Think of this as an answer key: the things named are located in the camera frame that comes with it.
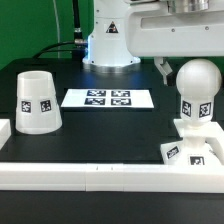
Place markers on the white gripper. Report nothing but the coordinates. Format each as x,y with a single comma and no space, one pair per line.
174,28

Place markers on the white lamp bulb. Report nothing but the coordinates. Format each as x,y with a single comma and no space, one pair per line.
198,81

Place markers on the white lamp base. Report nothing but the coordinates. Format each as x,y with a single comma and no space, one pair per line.
194,147

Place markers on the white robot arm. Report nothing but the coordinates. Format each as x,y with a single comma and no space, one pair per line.
107,48

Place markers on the white lamp shade cone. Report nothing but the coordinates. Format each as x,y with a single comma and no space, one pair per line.
37,110

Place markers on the white marker sheet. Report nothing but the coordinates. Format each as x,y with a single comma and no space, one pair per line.
108,98

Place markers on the white left fence block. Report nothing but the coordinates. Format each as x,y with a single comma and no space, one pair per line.
5,131

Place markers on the white front fence bar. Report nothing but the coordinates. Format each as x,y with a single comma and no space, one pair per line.
110,177

